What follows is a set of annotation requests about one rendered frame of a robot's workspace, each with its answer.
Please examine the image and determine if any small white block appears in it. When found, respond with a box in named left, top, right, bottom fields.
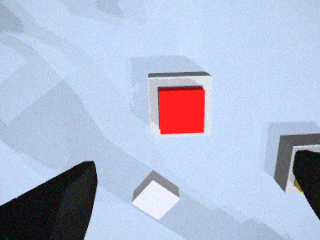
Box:
left=132, top=171, right=180, bottom=219

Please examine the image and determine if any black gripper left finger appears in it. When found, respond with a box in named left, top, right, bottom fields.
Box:
left=0, top=161, right=97, bottom=240

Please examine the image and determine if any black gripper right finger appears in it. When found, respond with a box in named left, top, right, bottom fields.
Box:
left=292, top=149, right=320, bottom=220

